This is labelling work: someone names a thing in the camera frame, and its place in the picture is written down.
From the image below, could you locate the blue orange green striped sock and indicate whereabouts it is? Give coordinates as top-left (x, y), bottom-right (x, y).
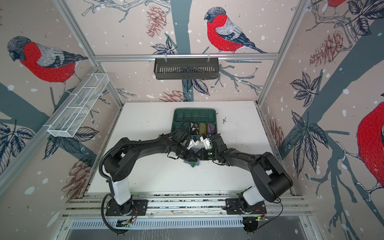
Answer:
top-left (183, 161), bottom-right (200, 168)

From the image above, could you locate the olive rolled sock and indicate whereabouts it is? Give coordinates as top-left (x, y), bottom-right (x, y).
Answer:
top-left (199, 123), bottom-right (208, 135)

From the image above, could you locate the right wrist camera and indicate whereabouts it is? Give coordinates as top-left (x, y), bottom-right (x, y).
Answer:
top-left (200, 136), bottom-right (212, 150)

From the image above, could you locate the aluminium frame back bar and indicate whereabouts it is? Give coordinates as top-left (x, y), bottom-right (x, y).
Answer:
top-left (94, 53), bottom-right (280, 63)

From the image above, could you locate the black base cable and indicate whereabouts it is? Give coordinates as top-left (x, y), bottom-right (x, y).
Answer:
top-left (242, 197), bottom-right (284, 234)
top-left (100, 193), bottom-right (133, 235)

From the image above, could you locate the black hanging wire basket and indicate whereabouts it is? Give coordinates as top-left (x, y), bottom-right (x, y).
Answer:
top-left (154, 58), bottom-right (220, 80)

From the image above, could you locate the green compartment tray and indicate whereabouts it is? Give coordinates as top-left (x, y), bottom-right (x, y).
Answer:
top-left (171, 108), bottom-right (218, 140)

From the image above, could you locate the left black base cable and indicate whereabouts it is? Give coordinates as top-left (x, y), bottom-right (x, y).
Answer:
top-left (100, 193), bottom-right (133, 235)

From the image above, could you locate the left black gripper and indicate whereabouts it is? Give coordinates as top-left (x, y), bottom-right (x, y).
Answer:
top-left (175, 143), bottom-right (200, 162)

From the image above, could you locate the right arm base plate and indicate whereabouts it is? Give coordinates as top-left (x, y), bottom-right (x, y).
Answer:
top-left (223, 199), bottom-right (267, 215)

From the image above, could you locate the right black base cable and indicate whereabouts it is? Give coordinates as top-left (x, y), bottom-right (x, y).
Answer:
top-left (242, 197), bottom-right (284, 234)

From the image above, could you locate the white mesh wall basket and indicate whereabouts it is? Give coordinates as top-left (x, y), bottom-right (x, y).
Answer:
top-left (48, 73), bottom-right (110, 138)

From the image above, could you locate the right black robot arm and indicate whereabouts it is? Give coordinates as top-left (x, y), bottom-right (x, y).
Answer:
top-left (197, 134), bottom-right (293, 214)

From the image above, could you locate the purple rolled sock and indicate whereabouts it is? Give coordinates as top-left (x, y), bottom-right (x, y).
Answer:
top-left (207, 123), bottom-right (216, 135)

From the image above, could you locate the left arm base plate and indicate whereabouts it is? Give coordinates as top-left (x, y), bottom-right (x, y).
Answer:
top-left (106, 199), bottom-right (149, 217)

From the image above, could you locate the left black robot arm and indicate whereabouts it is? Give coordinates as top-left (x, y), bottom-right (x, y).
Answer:
top-left (98, 130), bottom-right (198, 207)

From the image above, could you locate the black grey argyle sock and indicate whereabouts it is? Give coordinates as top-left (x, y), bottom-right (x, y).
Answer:
top-left (190, 123), bottom-right (199, 135)

